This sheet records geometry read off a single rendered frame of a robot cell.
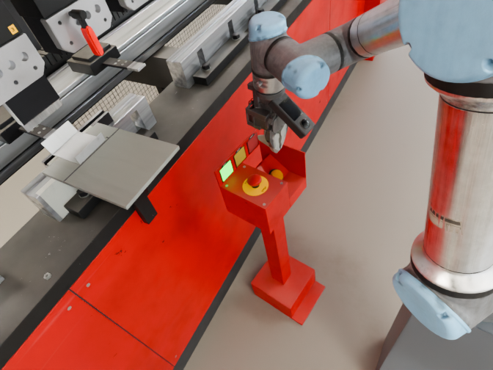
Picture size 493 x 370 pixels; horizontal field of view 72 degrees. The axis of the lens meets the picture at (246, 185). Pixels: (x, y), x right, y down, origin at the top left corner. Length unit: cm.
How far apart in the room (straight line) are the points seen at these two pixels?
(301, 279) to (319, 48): 104
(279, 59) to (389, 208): 133
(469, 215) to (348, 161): 163
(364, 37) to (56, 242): 77
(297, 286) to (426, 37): 125
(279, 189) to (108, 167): 43
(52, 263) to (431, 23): 81
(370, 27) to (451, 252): 36
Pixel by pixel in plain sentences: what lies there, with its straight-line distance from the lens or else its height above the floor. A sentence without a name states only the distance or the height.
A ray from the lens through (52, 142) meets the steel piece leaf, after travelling 92.
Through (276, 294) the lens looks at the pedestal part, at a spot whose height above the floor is 12.
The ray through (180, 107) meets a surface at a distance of 110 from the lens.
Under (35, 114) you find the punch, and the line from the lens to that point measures 86.
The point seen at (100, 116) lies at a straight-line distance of 96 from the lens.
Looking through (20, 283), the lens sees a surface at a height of 88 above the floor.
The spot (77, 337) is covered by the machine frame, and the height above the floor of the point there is 70.
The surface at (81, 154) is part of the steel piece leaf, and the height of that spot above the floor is 102.
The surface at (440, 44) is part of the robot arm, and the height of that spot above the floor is 133.
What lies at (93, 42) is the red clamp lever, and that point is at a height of 119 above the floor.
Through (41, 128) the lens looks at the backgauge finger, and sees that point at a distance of 102.
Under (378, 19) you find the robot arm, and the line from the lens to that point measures 62.
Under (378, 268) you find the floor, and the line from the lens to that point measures 168.
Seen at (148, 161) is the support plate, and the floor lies 100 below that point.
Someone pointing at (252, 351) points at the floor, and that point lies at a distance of 154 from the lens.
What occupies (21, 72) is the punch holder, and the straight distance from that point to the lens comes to 80.
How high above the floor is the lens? 148
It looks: 49 degrees down
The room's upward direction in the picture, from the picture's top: 14 degrees counter-clockwise
